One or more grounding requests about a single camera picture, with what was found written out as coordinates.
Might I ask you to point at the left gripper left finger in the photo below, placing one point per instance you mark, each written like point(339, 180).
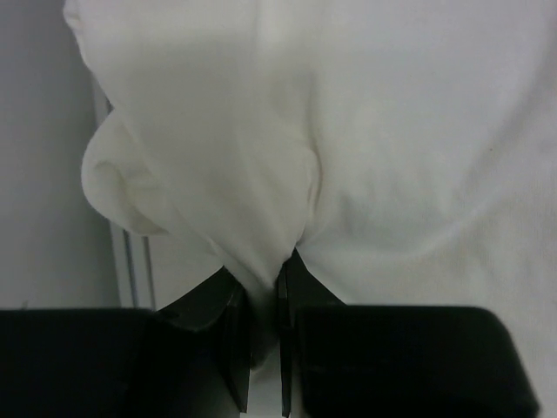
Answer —
point(191, 356)

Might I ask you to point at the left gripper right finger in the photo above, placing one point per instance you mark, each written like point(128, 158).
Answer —
point(340, 360)

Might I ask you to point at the white printed t shirt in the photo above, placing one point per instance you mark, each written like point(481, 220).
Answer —
point(407, 149)

